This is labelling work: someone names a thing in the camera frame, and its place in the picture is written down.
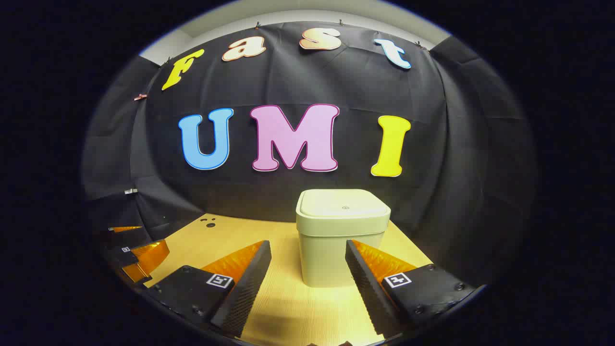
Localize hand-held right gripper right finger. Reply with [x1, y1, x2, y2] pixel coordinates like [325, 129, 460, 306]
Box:
[345, 239, 476, 337]

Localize black backdrop cloth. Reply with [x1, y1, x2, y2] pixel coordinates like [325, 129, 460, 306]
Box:
[82, 22, 536, 289]

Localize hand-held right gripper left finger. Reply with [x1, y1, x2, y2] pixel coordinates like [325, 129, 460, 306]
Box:
[147, 240, 272, 338]

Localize green desktop garbage bin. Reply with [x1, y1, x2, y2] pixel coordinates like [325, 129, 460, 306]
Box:
[295, 188, 391, 288]

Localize wooden desktop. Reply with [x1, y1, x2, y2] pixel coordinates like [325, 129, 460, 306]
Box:
[144, 213, 435, 346]

